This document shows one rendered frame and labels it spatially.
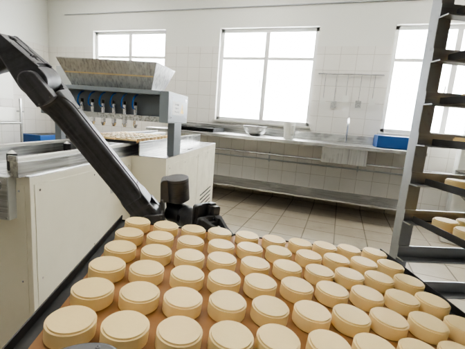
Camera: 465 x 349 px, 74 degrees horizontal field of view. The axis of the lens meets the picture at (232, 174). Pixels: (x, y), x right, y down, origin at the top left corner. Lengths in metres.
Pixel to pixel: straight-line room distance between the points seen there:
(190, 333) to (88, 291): 0.14
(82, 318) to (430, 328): 0.44
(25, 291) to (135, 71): 1.10
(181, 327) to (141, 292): 0.08
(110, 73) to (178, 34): 3.46
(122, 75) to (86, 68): 0.20
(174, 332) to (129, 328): 0.05
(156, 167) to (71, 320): 1.34
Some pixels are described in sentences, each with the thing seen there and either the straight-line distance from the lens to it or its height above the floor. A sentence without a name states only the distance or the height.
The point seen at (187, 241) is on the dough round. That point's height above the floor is 0.84.
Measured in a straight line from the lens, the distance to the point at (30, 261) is 1.25.
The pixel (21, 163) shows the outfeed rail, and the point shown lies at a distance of 1.14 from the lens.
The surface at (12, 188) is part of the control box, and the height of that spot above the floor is 0.80.
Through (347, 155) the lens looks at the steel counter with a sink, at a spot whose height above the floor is 0.76.
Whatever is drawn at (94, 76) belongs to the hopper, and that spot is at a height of 1.23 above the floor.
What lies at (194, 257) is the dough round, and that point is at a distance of 0.53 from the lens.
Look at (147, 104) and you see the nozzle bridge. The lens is 1.77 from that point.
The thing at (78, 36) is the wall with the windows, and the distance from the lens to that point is 6.38.
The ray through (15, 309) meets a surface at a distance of 1.37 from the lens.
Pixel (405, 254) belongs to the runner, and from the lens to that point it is 0.88.
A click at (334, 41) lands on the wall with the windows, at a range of 4.55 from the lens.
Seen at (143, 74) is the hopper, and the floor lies 1.26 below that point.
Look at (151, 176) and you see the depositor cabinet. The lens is 1.70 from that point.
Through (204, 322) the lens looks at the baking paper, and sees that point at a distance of 0.43.
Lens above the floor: 1.06
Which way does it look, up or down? 10 degrees down
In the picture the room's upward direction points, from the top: 4 degrees clockwise
